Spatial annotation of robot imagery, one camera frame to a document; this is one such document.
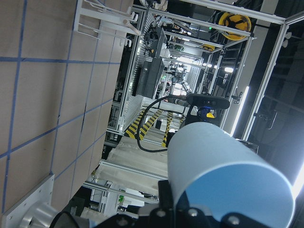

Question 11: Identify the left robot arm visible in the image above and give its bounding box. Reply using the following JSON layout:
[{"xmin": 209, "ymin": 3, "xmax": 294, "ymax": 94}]
[{"xmin": 14, "ymin": 176, "xmax": 175, "ymax": 228}]

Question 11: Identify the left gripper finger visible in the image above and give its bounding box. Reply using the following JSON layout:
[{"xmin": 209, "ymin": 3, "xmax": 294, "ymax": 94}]
[{"xmin": 158, "ymin": 180, "xmax": 174, "ymax": 211}]

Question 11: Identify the white wire cup rack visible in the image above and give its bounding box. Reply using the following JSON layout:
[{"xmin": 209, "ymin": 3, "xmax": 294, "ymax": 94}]
[{"xmin": 73, "ymin": 0, "xmax": 142, "ymax": 47}]

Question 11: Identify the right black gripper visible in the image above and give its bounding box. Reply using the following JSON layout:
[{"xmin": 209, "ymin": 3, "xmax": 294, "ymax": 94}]
[{"xmin": 184, "ymin": 105, "xmax": 219, "ymax": 126}]

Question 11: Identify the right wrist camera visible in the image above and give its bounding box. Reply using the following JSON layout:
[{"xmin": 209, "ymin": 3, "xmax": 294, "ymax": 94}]
[{"xmin": 186, "ymin": 94, "xmax": 230, "ymax": 110}]

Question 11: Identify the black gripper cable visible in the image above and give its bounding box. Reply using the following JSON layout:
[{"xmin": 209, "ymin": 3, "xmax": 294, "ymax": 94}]
[{"xmin": 136, "ymin": 94, "xmax": 190, "ymax": 152}]

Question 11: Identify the light blue plastic cup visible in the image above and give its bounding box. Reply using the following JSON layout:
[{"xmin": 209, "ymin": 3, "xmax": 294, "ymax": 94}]
[{"xmin": 167, "ymin": 122, "xmax": 295, "ymax": 228}]

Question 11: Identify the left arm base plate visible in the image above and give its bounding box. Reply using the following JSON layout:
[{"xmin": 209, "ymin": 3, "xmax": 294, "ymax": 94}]
[{"xmin": 1, "ymin": 174, "xmax": 56, "ymax": 228}]

